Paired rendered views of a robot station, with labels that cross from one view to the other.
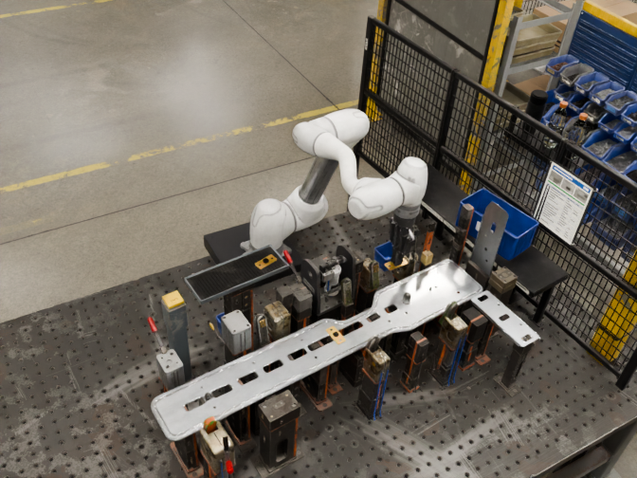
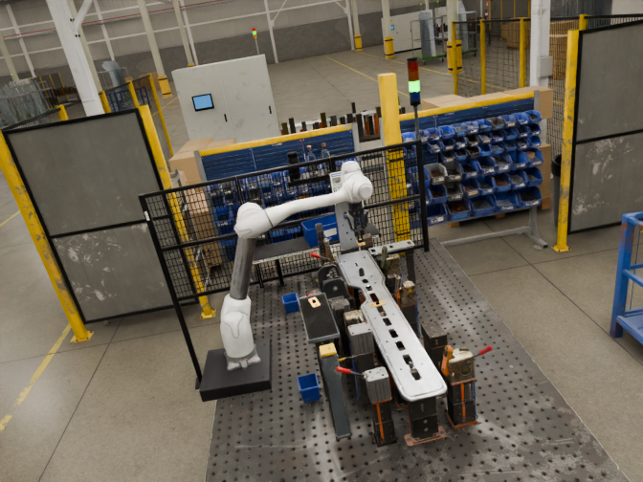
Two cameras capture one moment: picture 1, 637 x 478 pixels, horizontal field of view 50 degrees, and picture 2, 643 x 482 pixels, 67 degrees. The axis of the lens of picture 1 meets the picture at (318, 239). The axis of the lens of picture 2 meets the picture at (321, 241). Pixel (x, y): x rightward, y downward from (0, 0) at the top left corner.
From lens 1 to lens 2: 212 cm
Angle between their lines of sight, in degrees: 52
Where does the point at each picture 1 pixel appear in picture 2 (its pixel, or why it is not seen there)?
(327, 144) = (277, 209)
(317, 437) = not seen: hidden behind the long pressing
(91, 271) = not seen: outside the picture
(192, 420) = (431, 376)
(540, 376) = not seen: hidden behind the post
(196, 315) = (279, 415)
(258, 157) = (52, 417)
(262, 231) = (245, 335)
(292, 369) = (400, 324)
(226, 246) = (222, 379)
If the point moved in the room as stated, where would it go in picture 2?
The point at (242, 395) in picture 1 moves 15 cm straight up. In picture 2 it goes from (414, 349) to (411, 321)
